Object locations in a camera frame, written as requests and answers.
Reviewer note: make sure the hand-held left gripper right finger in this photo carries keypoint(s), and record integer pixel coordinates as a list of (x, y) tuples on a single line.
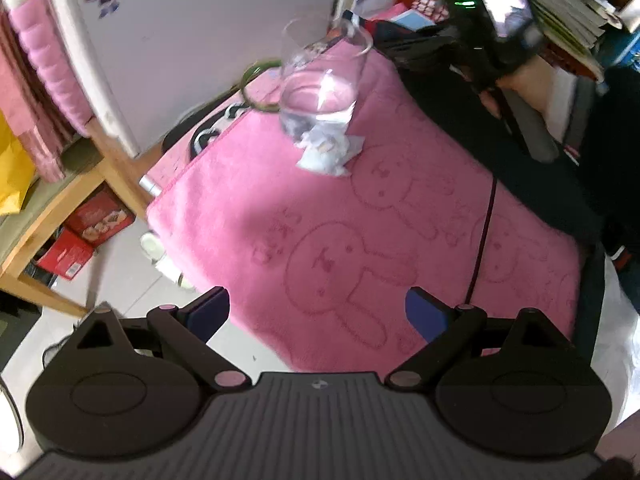
[(425, 312)]

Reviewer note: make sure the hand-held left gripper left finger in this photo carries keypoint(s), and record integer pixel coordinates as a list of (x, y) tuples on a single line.
[(210, 310)]

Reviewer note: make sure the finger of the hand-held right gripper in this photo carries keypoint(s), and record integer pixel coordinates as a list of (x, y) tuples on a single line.
[(425, 45)]

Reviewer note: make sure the navy and white jacket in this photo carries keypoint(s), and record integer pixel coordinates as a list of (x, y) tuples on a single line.
[(550, 195)]

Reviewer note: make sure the person's right hand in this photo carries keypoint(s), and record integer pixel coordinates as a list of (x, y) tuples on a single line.
[(537, 85)]

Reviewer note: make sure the stack of magazines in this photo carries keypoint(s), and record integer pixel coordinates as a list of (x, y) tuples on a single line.
[(570, 10)]

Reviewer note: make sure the clear glass vase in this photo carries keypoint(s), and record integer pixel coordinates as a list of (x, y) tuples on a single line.
[(320, 75)]

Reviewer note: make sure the pink rabbit-print blanket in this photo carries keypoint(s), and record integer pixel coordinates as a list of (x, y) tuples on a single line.
[(300, 210)]

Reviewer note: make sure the red printed box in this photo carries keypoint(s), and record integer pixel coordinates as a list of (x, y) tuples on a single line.
[(62, 257), (100, 220)]

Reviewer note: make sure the white crumpled packets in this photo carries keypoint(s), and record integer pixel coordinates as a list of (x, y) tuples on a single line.
[(325, 155)]

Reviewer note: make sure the white fridge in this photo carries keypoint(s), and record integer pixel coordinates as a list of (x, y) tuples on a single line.
[(200, 35)]

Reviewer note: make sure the yellow bag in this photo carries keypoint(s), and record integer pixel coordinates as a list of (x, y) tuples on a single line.
[(12, 170)]

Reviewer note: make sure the pink quilted cushion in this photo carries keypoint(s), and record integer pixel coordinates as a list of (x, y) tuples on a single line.
[(55, 60)]

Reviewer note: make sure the wooden table frame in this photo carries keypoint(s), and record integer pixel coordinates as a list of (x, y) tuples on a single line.
[(115, 160)]

